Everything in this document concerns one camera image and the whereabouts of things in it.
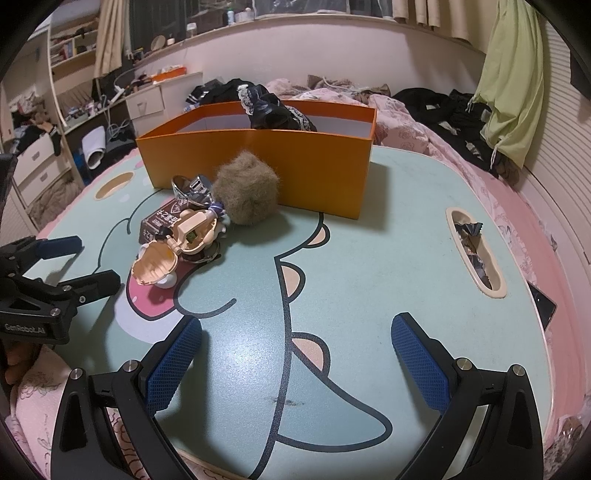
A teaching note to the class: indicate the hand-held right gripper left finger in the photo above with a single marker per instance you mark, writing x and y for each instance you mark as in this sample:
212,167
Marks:
173,364

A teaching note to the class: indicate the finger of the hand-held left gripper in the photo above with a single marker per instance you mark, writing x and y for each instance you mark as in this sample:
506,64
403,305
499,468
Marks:
92,282
60,245

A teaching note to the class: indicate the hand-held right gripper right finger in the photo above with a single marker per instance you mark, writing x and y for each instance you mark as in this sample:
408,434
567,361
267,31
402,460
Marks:
420,364

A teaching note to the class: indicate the brown milk carton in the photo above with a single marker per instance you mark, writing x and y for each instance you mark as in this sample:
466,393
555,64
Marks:
159,221

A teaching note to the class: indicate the beige toy figure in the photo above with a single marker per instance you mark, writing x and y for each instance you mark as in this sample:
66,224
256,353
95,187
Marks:
194,230

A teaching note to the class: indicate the brown furry ball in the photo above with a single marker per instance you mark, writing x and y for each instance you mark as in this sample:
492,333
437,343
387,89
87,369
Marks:
247,187

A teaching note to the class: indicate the orange cardboard box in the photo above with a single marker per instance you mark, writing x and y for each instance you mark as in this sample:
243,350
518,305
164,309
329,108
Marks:
277,161

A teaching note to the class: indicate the black lace garment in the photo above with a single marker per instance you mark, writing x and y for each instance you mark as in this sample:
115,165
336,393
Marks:
268,110

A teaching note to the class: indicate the mint green cartoon desktop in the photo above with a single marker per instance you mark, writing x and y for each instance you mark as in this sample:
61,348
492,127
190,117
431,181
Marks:
369,277

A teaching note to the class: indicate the person's left hand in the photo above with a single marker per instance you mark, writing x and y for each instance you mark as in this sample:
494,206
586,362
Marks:
16,359

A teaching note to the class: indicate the white drawer unit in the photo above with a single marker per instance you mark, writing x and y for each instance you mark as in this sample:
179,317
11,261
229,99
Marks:
37,157

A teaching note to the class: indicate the white curved plastic object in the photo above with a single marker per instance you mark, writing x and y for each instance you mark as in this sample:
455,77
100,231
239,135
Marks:
94,147

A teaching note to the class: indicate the black smartphone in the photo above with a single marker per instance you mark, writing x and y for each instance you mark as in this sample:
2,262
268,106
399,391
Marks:
544,304

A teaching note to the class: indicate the crumpled foil wrappers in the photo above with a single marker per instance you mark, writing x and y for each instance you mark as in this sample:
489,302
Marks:
468,235

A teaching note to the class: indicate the shiny silver wrapper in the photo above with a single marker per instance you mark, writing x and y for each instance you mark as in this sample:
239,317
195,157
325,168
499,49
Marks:
194,187

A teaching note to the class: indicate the white bookshelf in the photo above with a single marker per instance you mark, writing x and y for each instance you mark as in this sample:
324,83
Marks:
57,83

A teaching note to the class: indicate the white drawer cabinet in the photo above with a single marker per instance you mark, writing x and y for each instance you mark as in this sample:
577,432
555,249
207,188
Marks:
145,104

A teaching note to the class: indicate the small orange box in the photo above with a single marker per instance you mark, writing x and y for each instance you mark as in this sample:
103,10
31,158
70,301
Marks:
168,74

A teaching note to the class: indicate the black white-striped clothes pile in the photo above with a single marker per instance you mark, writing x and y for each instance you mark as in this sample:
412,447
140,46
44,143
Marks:
212,94

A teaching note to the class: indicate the beige curtain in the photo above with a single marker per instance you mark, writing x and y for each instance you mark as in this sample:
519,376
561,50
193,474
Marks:
111,37
438,18

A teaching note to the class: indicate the small round white mirror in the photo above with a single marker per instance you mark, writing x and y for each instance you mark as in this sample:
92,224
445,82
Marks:
158,43

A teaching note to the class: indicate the white bottle green cap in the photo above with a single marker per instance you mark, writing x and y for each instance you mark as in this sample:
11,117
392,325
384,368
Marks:
228,17

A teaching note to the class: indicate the grey-brown knit garment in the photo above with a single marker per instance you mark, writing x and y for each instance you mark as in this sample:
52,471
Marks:
341,85

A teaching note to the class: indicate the light green hanging garment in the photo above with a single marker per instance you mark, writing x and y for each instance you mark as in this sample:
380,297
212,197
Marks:
508,83

